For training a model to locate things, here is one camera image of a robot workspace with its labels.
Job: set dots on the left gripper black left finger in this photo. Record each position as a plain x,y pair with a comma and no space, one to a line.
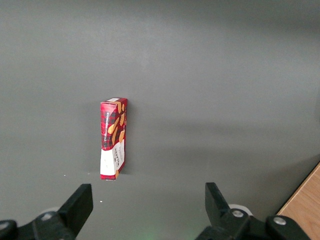
75,207

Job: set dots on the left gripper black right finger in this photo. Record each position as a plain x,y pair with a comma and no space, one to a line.
220,212

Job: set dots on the oak wooden drawer cabinet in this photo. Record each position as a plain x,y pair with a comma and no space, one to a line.
305,205

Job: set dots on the red shortbread biscuit box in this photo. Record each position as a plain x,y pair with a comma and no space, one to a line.
112,130

